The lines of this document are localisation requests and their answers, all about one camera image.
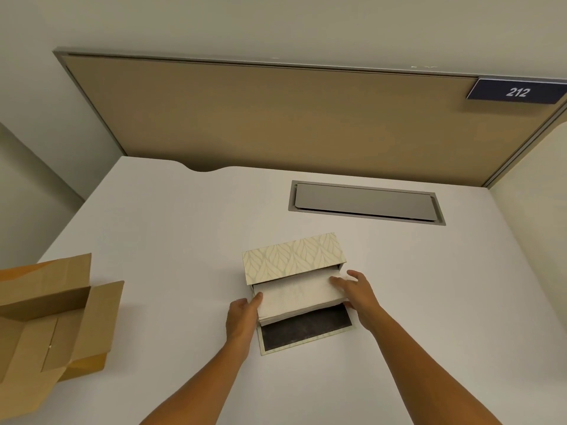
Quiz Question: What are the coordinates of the person's left hand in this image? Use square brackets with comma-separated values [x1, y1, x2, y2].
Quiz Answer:
[225, 292, 264, 349]

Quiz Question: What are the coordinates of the person's right hand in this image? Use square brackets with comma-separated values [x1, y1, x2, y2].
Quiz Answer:
[329, 270, 382, 334]

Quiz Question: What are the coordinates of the stack of white tissues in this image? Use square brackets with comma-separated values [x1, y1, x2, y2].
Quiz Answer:
[252, 268, 347, 327]

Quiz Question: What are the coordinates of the person's right forearm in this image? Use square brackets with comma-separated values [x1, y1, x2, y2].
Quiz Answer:
[366, 303, 503, 425]

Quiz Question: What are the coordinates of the person's left forearm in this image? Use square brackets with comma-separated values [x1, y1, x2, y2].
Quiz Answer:
[138, 336, 250, 425]

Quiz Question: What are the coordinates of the leaf-patterned tissue box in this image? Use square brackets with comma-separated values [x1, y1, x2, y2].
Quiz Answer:
[242, 233, 355, 358]

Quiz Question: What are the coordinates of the tan desk partition panel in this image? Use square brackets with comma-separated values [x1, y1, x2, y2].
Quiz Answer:
[53, 48, 567, 189]

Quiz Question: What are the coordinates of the open brown cardboard box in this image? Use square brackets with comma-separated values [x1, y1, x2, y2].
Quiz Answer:
[0, 253, 125, 425]

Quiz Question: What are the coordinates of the dark blue number sign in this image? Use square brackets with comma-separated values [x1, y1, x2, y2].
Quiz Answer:
[465, 78, 567, 105]

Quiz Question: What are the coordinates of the grey desk cable hatch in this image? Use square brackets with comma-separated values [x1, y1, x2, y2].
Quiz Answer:
[288, 180, 447, 226]

